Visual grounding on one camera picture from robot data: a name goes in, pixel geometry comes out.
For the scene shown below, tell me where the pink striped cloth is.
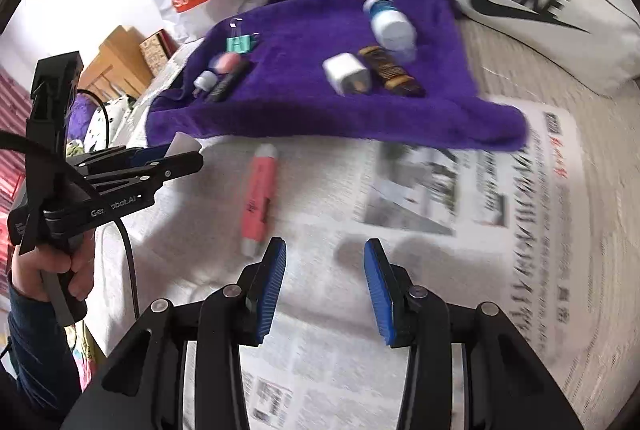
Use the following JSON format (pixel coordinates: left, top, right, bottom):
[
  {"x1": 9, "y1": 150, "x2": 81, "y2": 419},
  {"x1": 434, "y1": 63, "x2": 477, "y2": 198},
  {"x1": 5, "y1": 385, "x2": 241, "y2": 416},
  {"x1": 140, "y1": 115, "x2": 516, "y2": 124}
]
[{"x1": 0, "y1": 65, "x2": 32, "y2": 201}]

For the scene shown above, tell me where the newspaper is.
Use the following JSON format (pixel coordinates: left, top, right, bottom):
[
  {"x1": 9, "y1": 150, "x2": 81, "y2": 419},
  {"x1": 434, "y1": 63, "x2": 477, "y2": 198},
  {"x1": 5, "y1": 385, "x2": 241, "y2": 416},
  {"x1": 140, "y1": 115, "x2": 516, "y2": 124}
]
[{"x1": 92, "y1": 40, "x2": 596, "y2": 430}]

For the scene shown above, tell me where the white bottle with blue label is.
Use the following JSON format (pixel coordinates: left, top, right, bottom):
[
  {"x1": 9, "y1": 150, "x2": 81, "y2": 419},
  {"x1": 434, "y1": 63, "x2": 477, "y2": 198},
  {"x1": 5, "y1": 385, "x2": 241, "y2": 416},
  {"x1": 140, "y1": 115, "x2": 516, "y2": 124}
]
[{"x1": 363, "y1": 0, "x2": 418, "y2": 64}]

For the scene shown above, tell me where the wooden furniture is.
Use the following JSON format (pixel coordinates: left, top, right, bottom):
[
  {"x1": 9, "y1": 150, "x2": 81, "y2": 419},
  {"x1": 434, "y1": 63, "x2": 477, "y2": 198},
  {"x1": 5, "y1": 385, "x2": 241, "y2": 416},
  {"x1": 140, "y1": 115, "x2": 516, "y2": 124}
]
[{"x1": 77, "y1": 25, "x2": 156, "y2": 104}]

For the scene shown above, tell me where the striped bed sheet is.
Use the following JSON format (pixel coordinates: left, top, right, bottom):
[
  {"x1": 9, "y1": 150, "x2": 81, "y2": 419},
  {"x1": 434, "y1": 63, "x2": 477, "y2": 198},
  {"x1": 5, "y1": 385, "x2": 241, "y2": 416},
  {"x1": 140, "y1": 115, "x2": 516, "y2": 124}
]
[{"x1": 450, "y1": 15, "x2": 640, "y2": 430}]

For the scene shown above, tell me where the person's left forearm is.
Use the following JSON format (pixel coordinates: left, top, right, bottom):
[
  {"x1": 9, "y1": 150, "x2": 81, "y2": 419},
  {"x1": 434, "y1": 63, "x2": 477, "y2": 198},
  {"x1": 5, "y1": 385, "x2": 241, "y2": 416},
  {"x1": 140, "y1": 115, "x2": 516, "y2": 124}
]
[{"x1": 0, "y1": 283, "x2": 85, "y2": 418}]

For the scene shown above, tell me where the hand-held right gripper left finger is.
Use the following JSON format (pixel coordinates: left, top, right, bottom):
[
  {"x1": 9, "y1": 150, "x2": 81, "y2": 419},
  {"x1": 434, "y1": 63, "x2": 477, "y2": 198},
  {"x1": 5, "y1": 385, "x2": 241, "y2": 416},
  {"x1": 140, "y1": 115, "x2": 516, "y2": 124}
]
[{"x1": 60, "y1": 237, "x2": 288, "y2": 430}]

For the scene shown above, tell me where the purple towel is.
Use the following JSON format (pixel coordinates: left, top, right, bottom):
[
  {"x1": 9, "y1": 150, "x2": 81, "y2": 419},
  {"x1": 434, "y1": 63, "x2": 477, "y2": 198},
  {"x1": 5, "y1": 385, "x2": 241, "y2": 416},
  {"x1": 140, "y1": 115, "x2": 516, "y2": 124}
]
[{"x1": 145, "y1": 0, "x2": 529, "y2": 152}]

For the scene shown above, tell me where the dark brown tube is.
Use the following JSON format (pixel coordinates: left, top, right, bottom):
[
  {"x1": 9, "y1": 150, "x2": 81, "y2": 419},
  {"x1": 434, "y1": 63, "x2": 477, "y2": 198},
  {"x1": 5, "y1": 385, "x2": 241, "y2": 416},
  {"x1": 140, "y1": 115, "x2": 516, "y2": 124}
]
[{"x1": 357, "y1": 45, "x2": 426, "y2": 98}]

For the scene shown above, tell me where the purple plush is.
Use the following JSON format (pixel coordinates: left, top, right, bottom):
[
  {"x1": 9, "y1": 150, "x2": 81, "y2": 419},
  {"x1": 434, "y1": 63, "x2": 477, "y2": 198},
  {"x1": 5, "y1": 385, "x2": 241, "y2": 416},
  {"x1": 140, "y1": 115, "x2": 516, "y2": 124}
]
[{"x1": 65, "y1": 93, "x2": 96, "y2": 146}]

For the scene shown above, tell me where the patterned small box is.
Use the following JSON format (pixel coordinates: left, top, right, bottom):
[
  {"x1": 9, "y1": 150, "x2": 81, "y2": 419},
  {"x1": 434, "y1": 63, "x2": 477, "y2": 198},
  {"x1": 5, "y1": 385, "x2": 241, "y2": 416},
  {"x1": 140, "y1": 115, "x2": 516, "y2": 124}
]
[{"x1": 139, "y1": 30, "x2": 173, "y2": 74}]

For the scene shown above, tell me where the black cable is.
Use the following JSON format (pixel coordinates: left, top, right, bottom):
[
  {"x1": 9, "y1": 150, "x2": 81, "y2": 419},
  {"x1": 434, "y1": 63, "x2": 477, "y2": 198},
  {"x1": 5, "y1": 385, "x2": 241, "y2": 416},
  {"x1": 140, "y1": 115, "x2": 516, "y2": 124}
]
[{"x1": 0, "y1": 88, "x2": 142, "y2": 318}]

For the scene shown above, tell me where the person's left hand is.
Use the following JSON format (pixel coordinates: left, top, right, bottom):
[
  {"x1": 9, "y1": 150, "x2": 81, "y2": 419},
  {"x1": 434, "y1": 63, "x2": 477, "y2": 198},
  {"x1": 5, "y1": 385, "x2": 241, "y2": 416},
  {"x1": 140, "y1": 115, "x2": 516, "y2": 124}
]
[{"x1": 9, "y1": 234, "x2": 97, "y2": 307}]

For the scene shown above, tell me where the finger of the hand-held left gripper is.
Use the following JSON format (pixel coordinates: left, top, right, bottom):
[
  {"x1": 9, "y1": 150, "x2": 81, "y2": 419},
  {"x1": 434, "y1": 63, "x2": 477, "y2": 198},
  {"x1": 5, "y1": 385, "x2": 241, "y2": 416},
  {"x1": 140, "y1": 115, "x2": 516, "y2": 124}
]
[
  {"x1": 75, "y1": 151, "x2": 205, "y2": 197},
  {"x1": 65, "y1": 144, "x2": 173, "y2": 170}
]

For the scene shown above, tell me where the white dotted pillow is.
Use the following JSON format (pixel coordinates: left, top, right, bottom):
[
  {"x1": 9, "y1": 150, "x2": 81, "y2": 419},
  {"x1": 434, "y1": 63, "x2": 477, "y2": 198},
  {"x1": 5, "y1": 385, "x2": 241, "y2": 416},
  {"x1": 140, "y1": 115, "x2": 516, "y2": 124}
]
[{"x1": 82, "y1": 95, "x2": 136, "y2": 151}]

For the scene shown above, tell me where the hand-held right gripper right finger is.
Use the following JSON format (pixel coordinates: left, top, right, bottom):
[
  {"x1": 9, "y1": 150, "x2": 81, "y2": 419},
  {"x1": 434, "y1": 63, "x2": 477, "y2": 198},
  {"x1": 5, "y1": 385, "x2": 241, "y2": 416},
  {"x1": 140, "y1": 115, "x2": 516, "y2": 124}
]
[{"x1": 363, "y1": 238, "x2": 587, "y2": 430}]

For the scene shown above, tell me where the black pen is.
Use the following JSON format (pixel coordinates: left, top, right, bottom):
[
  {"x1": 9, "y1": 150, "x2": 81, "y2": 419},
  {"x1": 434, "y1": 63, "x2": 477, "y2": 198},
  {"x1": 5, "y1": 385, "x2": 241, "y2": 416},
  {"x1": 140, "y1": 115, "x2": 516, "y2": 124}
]
[{"x1": 202, "y1": 60, "x2": 252, "y2": 104}]

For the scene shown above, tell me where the grey translucent plastic case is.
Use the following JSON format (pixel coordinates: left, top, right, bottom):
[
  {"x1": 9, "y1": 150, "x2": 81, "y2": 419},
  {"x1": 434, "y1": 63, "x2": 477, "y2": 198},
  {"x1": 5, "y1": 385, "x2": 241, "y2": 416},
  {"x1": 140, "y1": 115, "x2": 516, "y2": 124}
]
[{"x1": 165, "y1": 133, "x2": 202, "y2": 158}]

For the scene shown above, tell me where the pink highlighter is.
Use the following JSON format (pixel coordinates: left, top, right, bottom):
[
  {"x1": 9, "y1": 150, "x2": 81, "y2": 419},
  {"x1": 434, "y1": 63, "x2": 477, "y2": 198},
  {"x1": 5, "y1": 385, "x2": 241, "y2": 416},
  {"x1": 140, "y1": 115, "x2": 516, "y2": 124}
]
[{"x1": 240, "y1": 144, "x2": 279, "y2": 258}]

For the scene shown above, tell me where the small white plug adapter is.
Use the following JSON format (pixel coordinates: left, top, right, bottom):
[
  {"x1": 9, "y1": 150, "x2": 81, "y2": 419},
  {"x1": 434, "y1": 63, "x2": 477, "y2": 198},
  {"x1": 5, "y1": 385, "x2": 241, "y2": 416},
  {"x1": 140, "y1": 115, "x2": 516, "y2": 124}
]
[{"x1": 192, "y1": 69, "x2": 218, "y2": 98}]

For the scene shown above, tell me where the pink highlighter pen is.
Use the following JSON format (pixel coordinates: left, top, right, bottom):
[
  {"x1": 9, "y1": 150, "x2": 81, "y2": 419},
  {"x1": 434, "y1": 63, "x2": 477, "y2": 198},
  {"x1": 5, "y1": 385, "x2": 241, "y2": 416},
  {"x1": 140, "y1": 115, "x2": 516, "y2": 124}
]
[{"x1": 207, "y1": 53, "x2": 242, "y2": 75}]

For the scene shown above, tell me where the white charger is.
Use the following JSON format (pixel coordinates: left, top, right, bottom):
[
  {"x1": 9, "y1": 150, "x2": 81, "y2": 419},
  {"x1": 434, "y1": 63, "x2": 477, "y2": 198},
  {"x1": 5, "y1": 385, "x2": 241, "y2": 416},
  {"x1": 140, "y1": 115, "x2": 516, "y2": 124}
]
[{"x1": 322, "y1": 53, "x2": 373, "y2": 97}]

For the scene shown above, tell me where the green binder clip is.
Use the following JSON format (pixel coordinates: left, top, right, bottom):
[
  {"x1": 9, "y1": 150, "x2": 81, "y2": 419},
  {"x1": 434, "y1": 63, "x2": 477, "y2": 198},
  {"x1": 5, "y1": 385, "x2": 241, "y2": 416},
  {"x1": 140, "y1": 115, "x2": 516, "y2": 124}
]
[{"x1": 225, "y1": 18, "x2": 261, "y2": 56}]

